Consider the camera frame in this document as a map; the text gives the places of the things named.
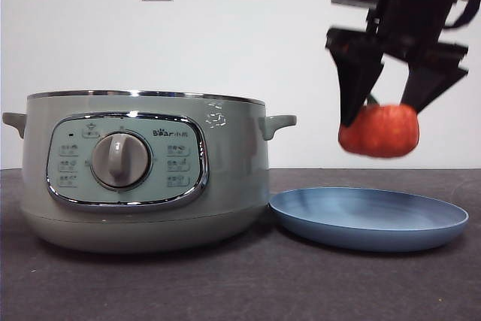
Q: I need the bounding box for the orange pumpkin with green stem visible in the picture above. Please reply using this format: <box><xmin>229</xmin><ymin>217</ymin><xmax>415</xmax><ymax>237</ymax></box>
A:
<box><xmin>337</xmin><ymin>93</ymin><xmax>421</xmax><ymax>159</ymax></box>

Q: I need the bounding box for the blue plate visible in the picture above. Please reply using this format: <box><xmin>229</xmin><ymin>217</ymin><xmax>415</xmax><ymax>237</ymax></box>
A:
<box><xmin>269</xmin><ymin>186</ymin><xmax>470</xmax><ymax>253</ymax></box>

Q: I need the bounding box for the pale green electric steamer pot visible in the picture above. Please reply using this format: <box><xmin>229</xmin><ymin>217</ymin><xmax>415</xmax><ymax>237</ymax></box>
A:
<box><xmin>2</xmin><ymin>89</ymin><xmax>298</xmax><ymax>254</ymax></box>

